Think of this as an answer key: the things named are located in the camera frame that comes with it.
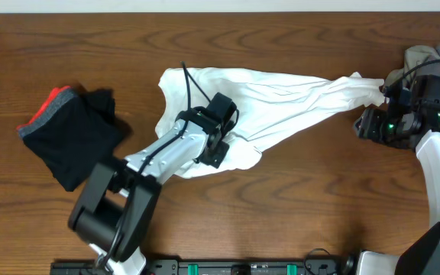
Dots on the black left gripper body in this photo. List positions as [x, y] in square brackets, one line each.
[217, 154]

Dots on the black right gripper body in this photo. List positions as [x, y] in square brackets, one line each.
[383, 129]

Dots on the white t-shirt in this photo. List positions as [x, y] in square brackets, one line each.
[272, 106]

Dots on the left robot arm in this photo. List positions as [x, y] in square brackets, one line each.
[113, 212]

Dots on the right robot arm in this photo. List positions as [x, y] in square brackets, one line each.
[422, 257]

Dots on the olive grey garment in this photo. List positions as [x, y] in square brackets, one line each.
[413, 56]

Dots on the folded black garment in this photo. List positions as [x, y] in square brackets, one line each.
[77, 137]

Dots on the folded grey garment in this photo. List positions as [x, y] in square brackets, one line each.
[54, 107]

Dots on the folded red garment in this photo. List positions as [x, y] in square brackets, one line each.
[45, 105]

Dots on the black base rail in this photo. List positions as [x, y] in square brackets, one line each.
[323, 264]

